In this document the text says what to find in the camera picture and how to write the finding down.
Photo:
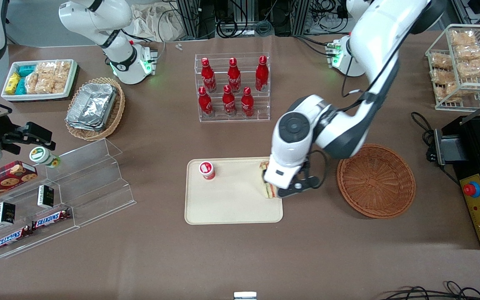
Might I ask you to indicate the vegetable sandwich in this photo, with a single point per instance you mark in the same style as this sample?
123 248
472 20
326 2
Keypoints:
268 189

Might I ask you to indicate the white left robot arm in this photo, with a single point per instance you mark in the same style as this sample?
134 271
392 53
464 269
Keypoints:
373 41

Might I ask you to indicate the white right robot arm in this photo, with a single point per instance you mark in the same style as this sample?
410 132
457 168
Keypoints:
98 16

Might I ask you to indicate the cream plastic tray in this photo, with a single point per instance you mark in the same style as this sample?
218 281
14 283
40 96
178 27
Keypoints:
231 200

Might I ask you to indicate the light wicker basket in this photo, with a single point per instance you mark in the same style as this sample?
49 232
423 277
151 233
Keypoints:
117 112

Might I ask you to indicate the round brown wicker basket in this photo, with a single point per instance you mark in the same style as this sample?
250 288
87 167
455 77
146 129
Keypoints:
375 183

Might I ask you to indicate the green white lidded cup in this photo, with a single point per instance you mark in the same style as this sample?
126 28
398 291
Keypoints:
42 156

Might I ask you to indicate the yellow snack packet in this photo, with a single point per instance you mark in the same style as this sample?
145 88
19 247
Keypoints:
13 83

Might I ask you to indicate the teal snack packet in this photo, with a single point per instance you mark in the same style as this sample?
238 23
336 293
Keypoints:
21 86
26 71

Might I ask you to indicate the clear bag rice crackers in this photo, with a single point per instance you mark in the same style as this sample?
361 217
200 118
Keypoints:
471 52
463 37
444 76
441 61
46 79
32 83
475 67
452 89
63 77

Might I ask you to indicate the small black snack box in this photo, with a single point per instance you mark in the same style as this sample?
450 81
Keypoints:
46 196
5 213

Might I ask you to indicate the red plaid cookie box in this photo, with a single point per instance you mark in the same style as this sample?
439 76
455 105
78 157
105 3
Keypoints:
2 181

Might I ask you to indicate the stacked aluminium foil trays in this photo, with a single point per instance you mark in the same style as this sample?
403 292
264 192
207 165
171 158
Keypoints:
92 106

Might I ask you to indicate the clear acrylic step shelf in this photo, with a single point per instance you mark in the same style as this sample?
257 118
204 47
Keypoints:
98 183

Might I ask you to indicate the white snack bin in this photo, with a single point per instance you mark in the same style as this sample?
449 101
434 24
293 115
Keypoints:
73 75

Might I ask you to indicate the Snickers chocolate bar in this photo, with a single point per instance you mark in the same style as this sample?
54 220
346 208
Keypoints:
13 238
51 218

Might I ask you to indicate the clear acrylic bottle rack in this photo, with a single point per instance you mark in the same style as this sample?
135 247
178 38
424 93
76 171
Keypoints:
233 116

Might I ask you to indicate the red cup white lid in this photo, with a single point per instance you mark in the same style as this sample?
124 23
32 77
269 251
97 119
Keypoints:
207 170

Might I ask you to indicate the red cola bottle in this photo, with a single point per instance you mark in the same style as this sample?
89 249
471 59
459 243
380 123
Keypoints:
208 77
204 102
228 102
247 102
233 75
261 75

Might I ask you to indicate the white cloth bag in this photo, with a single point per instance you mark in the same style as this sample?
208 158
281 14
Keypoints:
156 21

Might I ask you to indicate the red emergency stop button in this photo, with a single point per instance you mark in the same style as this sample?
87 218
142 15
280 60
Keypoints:
471 189

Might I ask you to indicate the black appliance housing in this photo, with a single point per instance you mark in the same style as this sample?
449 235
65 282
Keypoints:
473 141

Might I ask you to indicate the dark left wrist camera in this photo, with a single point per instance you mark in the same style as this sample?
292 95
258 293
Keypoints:
302 185

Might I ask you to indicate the grey metal bracket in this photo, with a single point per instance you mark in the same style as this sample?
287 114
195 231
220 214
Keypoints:
446 148

